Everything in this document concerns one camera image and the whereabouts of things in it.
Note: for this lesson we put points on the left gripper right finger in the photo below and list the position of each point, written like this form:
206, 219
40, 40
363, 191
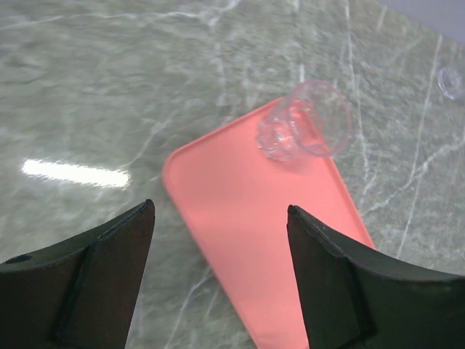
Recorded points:
353, 296

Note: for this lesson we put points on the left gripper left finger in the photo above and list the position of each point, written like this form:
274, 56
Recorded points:
80, 292

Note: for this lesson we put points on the clear glass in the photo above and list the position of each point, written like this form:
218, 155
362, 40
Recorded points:
312, 120
451, 82

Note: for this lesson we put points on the salmon pink plastic tray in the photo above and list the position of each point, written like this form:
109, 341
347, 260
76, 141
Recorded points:
234, 201

